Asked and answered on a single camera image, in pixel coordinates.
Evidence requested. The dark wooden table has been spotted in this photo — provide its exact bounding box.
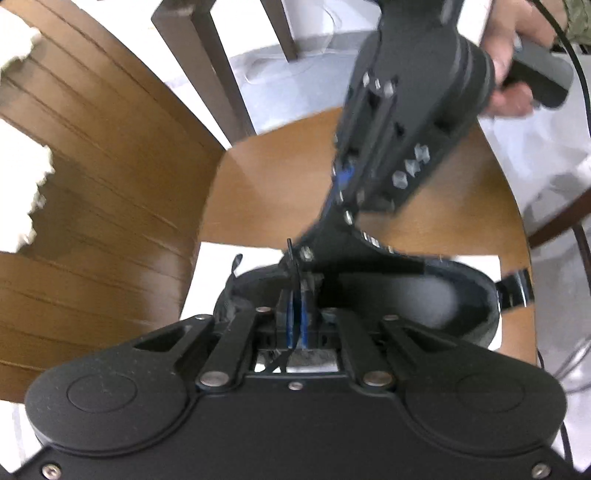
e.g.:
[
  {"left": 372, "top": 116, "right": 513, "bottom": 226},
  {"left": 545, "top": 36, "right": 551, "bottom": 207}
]
[{"left": 152, "top": 0, "right": 591, "bottom": 250}]

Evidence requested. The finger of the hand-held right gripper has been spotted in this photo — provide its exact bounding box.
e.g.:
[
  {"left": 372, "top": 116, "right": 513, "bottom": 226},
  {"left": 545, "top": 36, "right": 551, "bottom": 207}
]
[{"left": 294, "top": 158, "right": 362, "bottom": 274}]

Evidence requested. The black chunky shoe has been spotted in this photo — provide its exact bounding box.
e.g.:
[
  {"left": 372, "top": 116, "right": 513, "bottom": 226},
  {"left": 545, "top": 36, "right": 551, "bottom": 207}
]
[{"left": 212, "top": 231, "right": 536, "bottom": 365}]

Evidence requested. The black cable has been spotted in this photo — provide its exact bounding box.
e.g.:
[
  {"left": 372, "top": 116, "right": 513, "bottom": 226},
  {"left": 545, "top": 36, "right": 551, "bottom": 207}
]
[{"left": 531, "top": 0, "right": 591, "bottom": 139}]

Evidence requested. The white paper sheet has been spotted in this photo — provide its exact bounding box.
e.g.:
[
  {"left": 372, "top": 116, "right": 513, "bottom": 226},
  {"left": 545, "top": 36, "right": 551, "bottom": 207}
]
[{"left": 178, "top": 242, "right": 504, "bottom": 354}]

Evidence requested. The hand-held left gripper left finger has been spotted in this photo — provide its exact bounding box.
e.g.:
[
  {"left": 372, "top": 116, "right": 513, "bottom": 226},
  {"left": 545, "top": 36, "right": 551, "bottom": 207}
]
[{"left": 133, "top": 286, "right": 297, "bottom": 390}]

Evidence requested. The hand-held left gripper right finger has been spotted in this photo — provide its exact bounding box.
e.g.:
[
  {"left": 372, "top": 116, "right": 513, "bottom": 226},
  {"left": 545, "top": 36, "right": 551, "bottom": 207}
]
[{"left": 298, "top": 276, "right": 463, "bottom": 390}]

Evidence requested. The person's right hand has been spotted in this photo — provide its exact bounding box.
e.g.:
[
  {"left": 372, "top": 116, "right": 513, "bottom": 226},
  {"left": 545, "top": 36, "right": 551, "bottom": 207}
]
[{"left": 480, "top": 0, "right": 561, "bottom": 117}]

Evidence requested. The white knit cloth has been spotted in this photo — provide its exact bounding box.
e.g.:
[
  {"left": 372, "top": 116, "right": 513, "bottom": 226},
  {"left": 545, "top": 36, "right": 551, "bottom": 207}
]
[{"left": 0, "top": 9, "right": 57, "bottom": 254}]

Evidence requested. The brown wooden chair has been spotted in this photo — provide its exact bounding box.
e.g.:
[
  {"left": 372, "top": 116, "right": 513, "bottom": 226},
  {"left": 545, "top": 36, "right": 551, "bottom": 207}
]
[{"left": 0, "top": 0, "right": 539, "bottom": 402}]

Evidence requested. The black shoelace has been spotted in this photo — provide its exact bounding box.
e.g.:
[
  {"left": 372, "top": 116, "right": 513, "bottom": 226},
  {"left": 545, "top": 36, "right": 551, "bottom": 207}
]
[{"left": 263, "top": 237, "right": 308, "bottom": 372}]

